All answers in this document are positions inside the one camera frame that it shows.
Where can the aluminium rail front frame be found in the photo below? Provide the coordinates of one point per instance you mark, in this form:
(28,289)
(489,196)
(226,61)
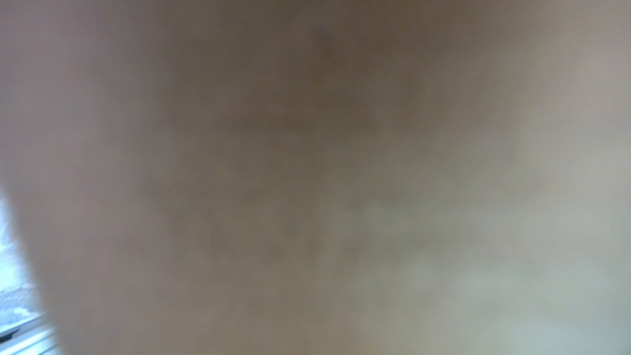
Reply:
(30,337)

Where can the brown cardboard box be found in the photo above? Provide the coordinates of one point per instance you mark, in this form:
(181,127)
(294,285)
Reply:
(322,176)

